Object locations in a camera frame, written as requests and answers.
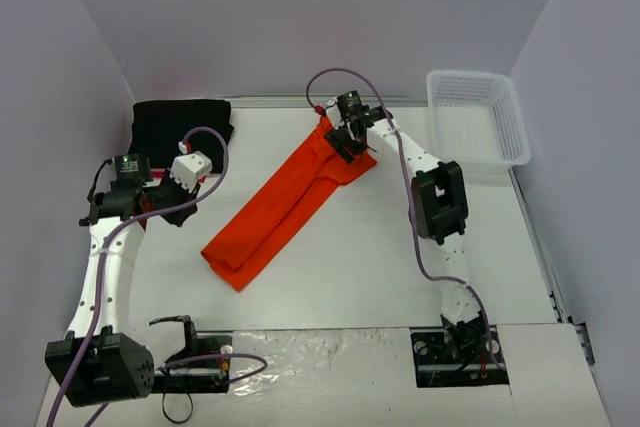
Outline orange t shirt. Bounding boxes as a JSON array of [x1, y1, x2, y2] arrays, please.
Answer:
[[201, 120, 376, 292]]

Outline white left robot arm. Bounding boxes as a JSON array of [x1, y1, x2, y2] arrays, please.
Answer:
[[45, 152, 212, 407]]

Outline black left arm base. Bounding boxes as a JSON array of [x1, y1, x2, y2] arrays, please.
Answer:
[[151, 331, 233, 395]]

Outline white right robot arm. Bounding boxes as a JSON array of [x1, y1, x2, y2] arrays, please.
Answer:
[[324, 91, 486, 360]]

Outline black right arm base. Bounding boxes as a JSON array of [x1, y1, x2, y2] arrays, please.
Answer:
[[410, 328, 509, 389]]

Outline magenta folded t shirt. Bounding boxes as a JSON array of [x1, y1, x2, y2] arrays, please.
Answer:
[[152, 169, 221, 186]]

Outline black folded t shirt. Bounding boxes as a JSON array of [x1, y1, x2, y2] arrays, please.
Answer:
[[129, 99, 234, 170]]

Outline white plastic basket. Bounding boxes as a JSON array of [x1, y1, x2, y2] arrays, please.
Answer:
[[426, 70, 531, 173]]

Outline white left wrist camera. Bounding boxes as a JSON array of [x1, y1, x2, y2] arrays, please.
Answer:
[[169, 151, 213, 193]]

